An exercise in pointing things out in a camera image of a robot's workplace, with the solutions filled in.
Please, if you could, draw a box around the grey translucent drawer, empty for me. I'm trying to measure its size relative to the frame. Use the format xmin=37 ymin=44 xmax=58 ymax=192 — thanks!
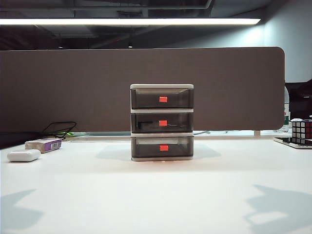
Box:
xmin=131 ymin=88 xmax=195 ymax=109

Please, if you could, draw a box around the grey translucent drawer with papers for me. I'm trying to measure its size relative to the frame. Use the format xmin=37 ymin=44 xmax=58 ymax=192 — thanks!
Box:
xmin=131 ymin=136 xmax=195 ymax=158

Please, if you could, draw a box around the brown desk partition panel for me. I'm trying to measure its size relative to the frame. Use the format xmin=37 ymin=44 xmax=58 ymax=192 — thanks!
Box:
xmin=0 ymin=46 xmax=286 ymax=134

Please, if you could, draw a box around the ceiling light strip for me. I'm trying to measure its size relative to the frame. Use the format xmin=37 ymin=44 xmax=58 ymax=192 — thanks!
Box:
xmin=0 ymin=18 xmax=261 ymax=26

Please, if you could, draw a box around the white and purple box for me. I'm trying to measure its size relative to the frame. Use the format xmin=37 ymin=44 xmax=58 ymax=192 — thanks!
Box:
xmin=24 ymin=137 xmax=62 ymax=154

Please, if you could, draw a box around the white earbuds case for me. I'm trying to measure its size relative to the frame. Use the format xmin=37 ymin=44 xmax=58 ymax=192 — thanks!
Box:
xmin=7 ymin=149 xmax=41 ymax=163

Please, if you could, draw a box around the black monitor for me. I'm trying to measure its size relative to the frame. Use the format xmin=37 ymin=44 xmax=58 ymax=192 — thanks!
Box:
xmin=285 ymin=82 xmax=312 ymax=120

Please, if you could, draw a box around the white flat tray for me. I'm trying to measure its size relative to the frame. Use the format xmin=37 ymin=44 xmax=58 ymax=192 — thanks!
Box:
xmin=273 ymin=136 xmax=312 ymax=149

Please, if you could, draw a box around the black Rubik's cube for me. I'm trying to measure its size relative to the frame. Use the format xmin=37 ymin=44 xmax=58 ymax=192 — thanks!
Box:
xmin=292 ymin=118 xmax=312 ymax=140

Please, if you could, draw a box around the white three-drawer cabinet frame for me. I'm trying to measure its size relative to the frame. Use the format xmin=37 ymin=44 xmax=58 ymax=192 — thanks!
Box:
xmin=130 ymin=83 xmax=195 ymax=162

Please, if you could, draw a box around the black cable bundle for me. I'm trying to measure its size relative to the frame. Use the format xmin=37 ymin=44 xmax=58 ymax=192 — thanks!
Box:
xmin=42 ymin=121 xmax=78 ymax=141

